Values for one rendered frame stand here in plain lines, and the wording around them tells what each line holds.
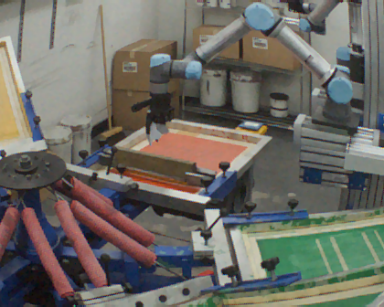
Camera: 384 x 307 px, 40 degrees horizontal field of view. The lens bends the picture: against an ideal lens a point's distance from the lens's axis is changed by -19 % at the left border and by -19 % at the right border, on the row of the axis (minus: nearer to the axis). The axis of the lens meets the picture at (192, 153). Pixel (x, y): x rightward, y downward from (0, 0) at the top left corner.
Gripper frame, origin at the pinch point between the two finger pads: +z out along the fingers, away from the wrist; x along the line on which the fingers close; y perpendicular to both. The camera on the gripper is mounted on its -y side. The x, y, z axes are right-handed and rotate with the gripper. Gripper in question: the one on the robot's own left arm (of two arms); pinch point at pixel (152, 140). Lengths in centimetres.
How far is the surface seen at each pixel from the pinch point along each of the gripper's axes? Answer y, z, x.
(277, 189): -9, 111, 215
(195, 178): 19.4, 10.7, -2.3
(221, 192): 30.4, 13.9, -2.3
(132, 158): -8.8, 8.9, -0.8
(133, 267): 32, 10, -74
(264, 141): 28, 12, 54
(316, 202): 30, 111, 205
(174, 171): 10.0, 10.3, -1.0
